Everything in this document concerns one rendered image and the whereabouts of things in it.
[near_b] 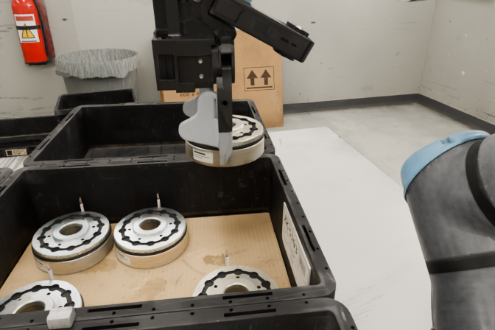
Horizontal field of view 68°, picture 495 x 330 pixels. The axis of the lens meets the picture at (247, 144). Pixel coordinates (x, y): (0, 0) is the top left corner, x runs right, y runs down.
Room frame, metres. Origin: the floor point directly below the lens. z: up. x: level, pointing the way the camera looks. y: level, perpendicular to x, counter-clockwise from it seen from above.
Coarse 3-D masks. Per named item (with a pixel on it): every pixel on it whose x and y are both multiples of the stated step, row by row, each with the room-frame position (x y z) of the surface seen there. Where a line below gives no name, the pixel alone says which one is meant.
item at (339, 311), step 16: (256, 304) 0.24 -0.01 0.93; (272, 304) 0.24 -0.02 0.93; (288, 304) 0.24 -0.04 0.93; (304, 304) 0.24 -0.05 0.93; (320, 304) 0.24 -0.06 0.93; (336, 304) 0.24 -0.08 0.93; (96, 320) 0.22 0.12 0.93; (112, 320) 0.22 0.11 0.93; (128, 320) 0.22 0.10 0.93; (144, 320) 0.22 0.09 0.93; (160, 320) 0.22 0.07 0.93; (176, 320) 0.22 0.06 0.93; (192, 320) 0.22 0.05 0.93; (208, 320) 0.22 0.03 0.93; (224, 320) 0.22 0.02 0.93; (240, 320) 0.22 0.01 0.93; (256, 320) 0.22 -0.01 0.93; (272, 320) 0.22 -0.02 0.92; (336, 320) 0.22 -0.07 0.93; (352, 320) 0.22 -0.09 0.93
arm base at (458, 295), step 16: (464, 256) 0.31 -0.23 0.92; (480, 256) 0.30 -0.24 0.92; (432, 272) 0.33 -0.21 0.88; (448, 272) 0.31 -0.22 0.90; (464, 272) 0.30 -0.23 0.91; (480, 272) 0.29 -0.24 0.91; (432, 288) 0.32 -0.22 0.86; (448, 288) 0.30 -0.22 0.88; (464, 288) 0.29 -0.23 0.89; (480, 288) 0.28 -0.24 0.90; (432, 304) 0.31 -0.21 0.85; (448, 304) 0.29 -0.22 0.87; (464, 304) 0.28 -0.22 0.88; (480, 304) 0.27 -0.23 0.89; (432, 320) 0.32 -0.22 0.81; (448, 320) 0.28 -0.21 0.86; (464, 320) 0.27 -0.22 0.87; (480, 320) 0.26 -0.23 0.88
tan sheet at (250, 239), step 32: (192, 224) 0.49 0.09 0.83; (224, 224) 0.49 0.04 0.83; (256, 224) 0.49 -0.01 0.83; (32, 256) 0.41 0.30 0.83; (192, 256) 0.41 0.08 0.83; (224, 256) 0.41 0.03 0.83; (256, 256) 0.41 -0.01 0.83; (96, 288) 0.35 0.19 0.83; (128, 288) 0.35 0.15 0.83; (160, 288) 0.35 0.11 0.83; (192, 288) 0.35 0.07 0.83
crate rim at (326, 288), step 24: (24, 168) 0.49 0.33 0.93; (48, 168) 0.49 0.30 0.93; (72, 168) 0.49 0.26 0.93; (96, 168) 0.50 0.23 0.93; (120, 168) 0.50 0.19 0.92; (0, 192) 0.43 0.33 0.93; (288, 192) 0.42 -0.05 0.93; (312, 240) 0.32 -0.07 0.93; (312, 264) 0.29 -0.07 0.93; (288, 288) 0.25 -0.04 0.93; (312, 288) 0.25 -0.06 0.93; (24, 312) 0.23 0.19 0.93; (48, 312) 0.23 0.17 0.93; (96, 312) 0.23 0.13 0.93; (120, 312) 0.23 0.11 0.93; (144, 312) 0.23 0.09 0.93; (168, 312) 0.23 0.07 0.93
